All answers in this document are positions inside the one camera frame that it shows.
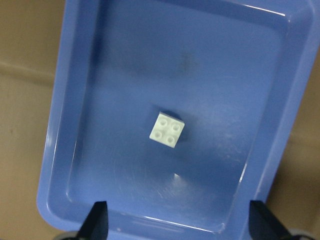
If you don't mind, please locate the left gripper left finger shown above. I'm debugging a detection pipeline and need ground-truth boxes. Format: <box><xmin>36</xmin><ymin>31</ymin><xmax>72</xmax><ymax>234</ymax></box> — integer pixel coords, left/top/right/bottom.
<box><xmin>75</xmin><ymin>201</ymin><xmax>109</xmax><ymax>240</ymax></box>

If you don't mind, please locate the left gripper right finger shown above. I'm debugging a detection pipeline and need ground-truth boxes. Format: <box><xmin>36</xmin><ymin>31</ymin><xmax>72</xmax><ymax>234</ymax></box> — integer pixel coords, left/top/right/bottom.
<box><xmin>249</xmin><ymin>200</ymin><xmax>293</xmax><ymax>240</ymax></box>

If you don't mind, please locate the white building block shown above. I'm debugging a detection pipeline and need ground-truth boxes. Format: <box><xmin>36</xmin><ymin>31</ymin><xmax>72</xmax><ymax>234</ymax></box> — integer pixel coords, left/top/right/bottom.
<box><xmin>149</xmin><ymin>112</ymin><xmax>185</xmax><ymax>148</ymax></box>

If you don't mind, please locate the blue plastic tray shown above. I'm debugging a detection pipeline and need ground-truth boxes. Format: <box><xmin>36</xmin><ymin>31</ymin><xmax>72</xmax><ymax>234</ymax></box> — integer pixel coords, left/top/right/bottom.
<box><xmin>37</xmin><ymin>0</ymin><xmax>320</xmax><ymax>240</ymax></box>

